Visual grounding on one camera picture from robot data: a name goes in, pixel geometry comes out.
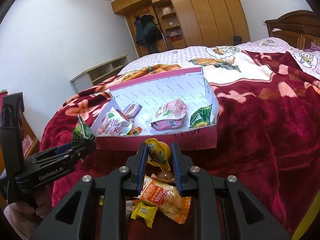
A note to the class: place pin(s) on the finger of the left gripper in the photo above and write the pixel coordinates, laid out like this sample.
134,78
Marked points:
82,151
53,153

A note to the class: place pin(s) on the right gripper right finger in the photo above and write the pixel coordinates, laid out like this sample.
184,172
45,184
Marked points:
223,207

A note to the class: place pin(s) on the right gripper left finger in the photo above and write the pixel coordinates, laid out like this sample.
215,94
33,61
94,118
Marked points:
92,200

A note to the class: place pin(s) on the rainbow edged clear snack bag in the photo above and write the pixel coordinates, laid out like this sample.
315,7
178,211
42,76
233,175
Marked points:
130,206

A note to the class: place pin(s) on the pink jelly pouch large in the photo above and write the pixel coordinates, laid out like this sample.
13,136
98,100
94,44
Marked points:
114,124

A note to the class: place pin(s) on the yellow small candy packet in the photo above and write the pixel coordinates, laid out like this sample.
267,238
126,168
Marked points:
144,211

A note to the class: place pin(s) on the orange rice cracker bag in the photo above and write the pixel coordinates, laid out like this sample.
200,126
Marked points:
167,198

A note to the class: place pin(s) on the purple candy tin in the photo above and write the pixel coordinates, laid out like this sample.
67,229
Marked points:
130,111

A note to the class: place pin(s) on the yellow jelly cup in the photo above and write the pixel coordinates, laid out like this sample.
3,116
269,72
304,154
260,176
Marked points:
159,154

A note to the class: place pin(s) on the green pea snack packet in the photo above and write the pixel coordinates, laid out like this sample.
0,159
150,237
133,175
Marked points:
201,117

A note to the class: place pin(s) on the pink jelly pouch small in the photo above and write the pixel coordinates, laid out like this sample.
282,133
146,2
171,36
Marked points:
169,116

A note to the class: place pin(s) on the person's left hand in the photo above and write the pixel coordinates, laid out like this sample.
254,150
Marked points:
22,217

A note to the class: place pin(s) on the brown round jelly cup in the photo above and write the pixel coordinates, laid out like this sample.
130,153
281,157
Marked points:
166,177

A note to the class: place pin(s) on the red floral blanket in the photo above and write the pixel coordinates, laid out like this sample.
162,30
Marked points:
267,136

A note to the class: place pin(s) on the low beige shelf unit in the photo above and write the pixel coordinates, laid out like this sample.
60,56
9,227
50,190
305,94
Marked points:
96,75

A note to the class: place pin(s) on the pink cardboard box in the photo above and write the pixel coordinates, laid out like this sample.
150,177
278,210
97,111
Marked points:
153,91

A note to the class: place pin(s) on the dark hanging jacket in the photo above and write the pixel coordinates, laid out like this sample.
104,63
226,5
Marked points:
147,33

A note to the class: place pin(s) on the red box on shelf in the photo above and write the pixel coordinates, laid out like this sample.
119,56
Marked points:
175,36

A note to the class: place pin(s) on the black bag by wardrobe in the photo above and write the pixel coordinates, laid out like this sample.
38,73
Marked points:
237,40

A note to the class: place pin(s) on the wooden wardrobe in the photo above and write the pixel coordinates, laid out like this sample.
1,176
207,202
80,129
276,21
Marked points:
200,22

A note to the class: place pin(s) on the wooden headboard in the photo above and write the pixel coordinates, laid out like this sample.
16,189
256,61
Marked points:
300,29

